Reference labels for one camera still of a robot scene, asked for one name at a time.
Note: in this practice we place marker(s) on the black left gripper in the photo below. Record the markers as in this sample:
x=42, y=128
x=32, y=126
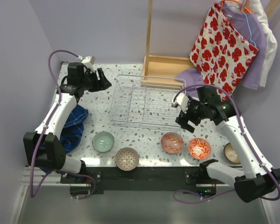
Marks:
x=96, y=80

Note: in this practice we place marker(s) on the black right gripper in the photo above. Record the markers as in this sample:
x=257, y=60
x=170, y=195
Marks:
x=183, y=122

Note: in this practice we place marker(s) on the red geometric pattern bowl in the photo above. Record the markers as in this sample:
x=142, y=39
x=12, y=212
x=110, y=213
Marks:
x=172, y=143

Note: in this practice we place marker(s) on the orange floral pattern bowl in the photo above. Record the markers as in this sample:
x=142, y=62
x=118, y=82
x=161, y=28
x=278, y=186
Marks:
x=199, y=148

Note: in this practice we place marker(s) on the white wire dish rack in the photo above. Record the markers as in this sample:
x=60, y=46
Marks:
x=145, y=102

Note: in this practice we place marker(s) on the pale green bowl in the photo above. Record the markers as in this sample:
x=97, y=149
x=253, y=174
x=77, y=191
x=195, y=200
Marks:
x=103, y=142

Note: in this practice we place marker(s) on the brown lattice pattern bowl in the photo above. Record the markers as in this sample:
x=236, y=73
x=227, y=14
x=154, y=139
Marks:
x=127, y=159

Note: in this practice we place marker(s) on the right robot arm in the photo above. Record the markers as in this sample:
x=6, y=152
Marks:
x=258, y=177

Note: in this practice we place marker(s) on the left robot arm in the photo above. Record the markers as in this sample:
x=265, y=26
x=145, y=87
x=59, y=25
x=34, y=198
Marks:
x=68, y=94

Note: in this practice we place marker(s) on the plain white bowl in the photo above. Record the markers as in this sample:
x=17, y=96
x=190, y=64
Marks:
x=228, y=146

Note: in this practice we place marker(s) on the purple t-shirt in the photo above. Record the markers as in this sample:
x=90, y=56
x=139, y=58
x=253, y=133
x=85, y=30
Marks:
x=249, y=46

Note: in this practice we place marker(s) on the dark brown glazed bowl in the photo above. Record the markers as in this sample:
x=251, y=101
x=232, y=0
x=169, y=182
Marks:
x=232, y=156

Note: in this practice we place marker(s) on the wooden clothes stand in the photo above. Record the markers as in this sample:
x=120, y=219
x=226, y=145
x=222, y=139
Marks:
x=161, y=71

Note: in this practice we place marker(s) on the blue plaid cloth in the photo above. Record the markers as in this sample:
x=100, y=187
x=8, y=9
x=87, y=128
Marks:
x=72, y=130

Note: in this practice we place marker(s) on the red poppy print tote bag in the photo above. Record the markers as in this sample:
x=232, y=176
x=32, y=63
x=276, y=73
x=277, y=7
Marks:
x=221, y=56

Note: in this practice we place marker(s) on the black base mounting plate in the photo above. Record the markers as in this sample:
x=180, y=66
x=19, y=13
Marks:
x=141, y=179

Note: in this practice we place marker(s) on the blue clothes hanger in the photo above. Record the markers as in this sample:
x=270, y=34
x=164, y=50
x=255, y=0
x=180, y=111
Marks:
x=248, y=23

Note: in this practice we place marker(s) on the orange clothes hanger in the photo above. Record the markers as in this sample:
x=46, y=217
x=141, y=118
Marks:
x=236, y=4

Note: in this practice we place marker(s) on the white garment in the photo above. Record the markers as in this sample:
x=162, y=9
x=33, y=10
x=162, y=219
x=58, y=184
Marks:
x=271, y=42

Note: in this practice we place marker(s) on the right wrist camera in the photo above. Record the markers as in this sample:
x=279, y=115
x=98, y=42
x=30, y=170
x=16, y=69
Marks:
x=180, y=100

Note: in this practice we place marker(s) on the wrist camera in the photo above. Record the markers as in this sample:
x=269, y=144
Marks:
x=180, y=100
x=87, y=61

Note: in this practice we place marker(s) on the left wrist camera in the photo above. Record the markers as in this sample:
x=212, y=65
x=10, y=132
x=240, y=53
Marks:
x=87, y=61

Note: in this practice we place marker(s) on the aluminium rail frame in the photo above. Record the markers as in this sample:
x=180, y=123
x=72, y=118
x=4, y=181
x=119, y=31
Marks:
x=27, y=210

